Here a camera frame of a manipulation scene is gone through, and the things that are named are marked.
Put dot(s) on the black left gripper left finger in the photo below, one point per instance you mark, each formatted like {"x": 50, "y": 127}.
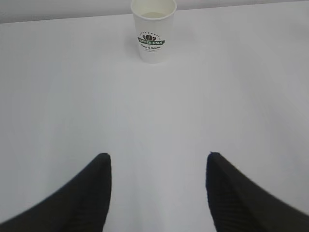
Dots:
{"x": 81, "y": 205}

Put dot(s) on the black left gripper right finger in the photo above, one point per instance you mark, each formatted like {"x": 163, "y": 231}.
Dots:
{"x": 237, "y": 204}

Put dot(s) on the white paper cup green logo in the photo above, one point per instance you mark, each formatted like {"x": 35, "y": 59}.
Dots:
{"x": 153, "y": 23}

